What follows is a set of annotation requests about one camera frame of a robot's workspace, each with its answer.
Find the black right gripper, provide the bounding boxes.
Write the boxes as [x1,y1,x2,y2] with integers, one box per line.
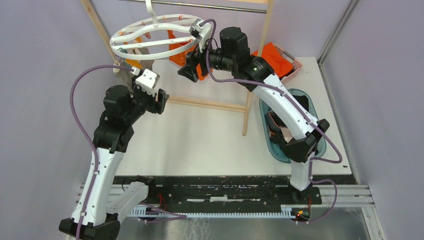
[176,33,236,84]

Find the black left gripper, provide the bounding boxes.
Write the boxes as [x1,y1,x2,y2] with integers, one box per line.
[124,75,170,125]

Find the beige grey underwear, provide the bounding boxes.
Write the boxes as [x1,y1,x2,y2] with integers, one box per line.
[113,48,155,92]

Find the white round clip hanger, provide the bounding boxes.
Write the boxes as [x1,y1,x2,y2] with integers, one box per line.
[109,0,201,61]

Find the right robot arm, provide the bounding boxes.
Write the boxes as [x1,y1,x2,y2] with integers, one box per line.
[178,26,330,204]

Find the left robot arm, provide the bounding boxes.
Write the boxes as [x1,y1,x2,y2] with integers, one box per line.
[58,84,169,240]

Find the metal hanging rod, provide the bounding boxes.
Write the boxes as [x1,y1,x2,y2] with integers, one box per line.
[115,0,268,15]

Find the teal clothespin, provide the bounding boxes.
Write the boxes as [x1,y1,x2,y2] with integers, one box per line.
[118,48,128,54]

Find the orange cloth in basket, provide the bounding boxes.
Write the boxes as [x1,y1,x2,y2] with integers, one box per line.
[261,42,294,79]

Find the pink laundry basket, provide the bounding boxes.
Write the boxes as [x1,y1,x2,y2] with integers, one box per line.
[261,42,303,84]

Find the dark clothes in basin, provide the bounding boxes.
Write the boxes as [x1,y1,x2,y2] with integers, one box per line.
[259,101,293,163]

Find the teal plastic basin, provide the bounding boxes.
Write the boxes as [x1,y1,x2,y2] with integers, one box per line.
[259,88,327,164]

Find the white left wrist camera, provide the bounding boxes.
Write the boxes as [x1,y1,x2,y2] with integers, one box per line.
[131,68,160,97]

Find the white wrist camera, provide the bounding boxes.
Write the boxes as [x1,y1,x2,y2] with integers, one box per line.
[131,68,160,97]
[189,18,216,53]

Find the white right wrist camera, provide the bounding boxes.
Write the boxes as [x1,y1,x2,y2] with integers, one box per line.
[189,18,216,53]

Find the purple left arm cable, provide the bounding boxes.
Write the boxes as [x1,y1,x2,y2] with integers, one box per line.
[70,64,140,240]

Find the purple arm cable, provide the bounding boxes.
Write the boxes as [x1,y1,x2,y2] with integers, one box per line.
[70,64,140,240]
[198,18,344,224]

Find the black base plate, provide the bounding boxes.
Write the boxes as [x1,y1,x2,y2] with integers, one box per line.
[112,175,323,214]

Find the wooden rack frame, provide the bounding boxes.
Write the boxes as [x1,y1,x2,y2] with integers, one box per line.
[80,0,275,137]

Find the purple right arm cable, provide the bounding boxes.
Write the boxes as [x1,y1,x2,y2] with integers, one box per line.
[198,18,344,224]

